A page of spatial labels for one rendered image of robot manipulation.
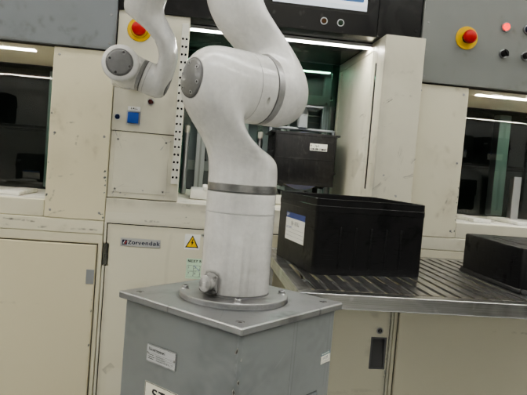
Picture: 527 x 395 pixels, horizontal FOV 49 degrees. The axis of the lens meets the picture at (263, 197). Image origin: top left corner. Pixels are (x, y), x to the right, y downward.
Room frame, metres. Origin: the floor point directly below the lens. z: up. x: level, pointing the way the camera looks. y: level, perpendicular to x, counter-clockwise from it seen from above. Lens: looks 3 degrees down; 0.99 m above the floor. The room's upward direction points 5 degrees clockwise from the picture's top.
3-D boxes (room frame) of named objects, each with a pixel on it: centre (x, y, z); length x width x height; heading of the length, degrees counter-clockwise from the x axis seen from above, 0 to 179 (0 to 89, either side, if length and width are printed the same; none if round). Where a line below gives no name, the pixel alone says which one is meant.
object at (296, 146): (2.08, -0.12, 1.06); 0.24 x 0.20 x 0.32; 97
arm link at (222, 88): (0.99, 0.06, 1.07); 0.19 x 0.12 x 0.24; 129
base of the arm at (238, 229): (1.01, 0.04, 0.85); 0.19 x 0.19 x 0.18
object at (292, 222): (1.47, -0.21, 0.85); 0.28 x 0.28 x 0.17; 16
